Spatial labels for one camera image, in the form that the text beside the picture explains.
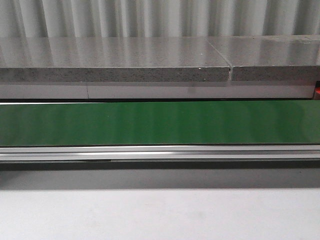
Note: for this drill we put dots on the grey stone counter slab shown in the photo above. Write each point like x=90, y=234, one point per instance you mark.
x=270, y=58
x=110, y=60

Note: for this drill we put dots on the green conveyor belt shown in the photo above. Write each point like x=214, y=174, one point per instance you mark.
x=164, y=122

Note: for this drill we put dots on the white cabinet front panel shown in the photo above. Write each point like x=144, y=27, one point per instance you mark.
x=157, y=90

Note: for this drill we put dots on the grey stone counter slab right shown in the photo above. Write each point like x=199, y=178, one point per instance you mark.
x=270, y=58

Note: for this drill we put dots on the red object at right edge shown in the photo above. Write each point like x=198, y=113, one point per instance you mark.
x=317, y=91

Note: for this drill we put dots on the white corrugated curtain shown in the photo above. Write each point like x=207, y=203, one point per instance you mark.
x=158, y=18

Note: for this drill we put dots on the aluminium conveyor side rail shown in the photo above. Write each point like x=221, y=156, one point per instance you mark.
x=162, y=153

